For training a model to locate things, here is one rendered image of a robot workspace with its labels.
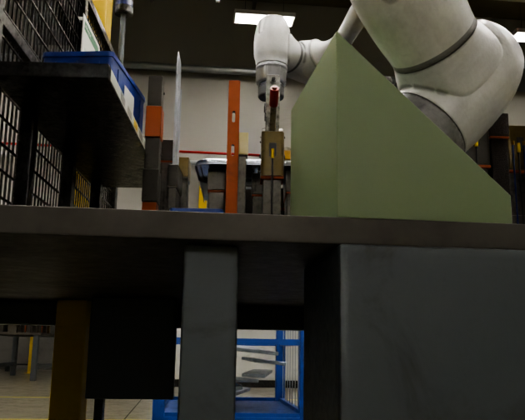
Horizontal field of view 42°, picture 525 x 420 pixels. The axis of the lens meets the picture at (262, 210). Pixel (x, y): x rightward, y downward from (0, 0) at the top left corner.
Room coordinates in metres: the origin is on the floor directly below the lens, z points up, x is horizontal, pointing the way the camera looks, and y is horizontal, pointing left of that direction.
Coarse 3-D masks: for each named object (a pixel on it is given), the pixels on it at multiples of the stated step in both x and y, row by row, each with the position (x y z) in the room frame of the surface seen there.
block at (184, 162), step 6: (180, 162) 1.95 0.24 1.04; (186, 162) 1.95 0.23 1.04; (180, 168) 1.95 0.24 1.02; (186, 168) 1.95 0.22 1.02; (186, 174) 1.95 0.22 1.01; (186, 180) 1.96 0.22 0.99; (186, 186) 1.96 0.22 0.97; (186, 192) 1.96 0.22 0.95; (180, 198) 1.96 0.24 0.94; (186, 198) 1.96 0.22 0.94; (180, 204) 1.96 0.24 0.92; (186, 204) 1.97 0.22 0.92
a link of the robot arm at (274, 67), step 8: (264, 64) 1.83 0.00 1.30; (272, 64) 1.82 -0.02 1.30; (280, 64) 1.83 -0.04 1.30; (256, 72) 1.86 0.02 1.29; (264, 72) 1.83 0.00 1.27; (272, 72) 1.82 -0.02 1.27; (280, 72) 1.83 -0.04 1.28; (256, 80) 1.86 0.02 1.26; (264, 80) 1.84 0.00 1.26; (280, 80) 1.84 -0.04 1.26
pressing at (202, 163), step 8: (200, 160) 1.77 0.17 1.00; (208, 160) 1.76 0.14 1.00; (216, 160) 1.76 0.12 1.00; (224, 160) 1.76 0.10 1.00; (248, 160) 1.76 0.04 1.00; (256, 160) 1.76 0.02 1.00; (288, 160) 1.77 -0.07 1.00; (200, 168) 1.84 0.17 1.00; (248, 168) 1.84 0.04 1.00; (256, 168) 1.84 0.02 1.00; (288, 168) 1.84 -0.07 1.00; (200, 176) 1.93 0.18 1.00; (248, 176) 1.93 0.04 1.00; (248, 184) 1.99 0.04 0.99
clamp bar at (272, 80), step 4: (268, 76) 1.69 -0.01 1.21; (272, 76) 1.69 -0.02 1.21; (276, 76) 1.69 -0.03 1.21; (268, 80) 1.70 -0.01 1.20; (272, 80) 1.68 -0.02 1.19; (276, 80) 1.69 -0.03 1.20; (268, 84) 1.70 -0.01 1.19; (272, 84) 1.70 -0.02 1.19; (276, 84) 1.70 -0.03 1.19; (268, 88) 1.70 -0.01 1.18; (268, 92) 1.70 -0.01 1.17; (268, 96) 1.70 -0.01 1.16; (268, 100) 1.70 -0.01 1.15; (268, 104) 1.71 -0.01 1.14; (268, 108) 1.71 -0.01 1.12; (268, 112) 1.71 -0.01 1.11; (268, 116) 1.71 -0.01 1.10; (268, 120) 1.71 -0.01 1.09; (276, 120) 1.71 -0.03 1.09; (268, 124) 1.72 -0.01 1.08; (276, 124) 1.72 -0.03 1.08; (276, 128) 1.72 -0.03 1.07
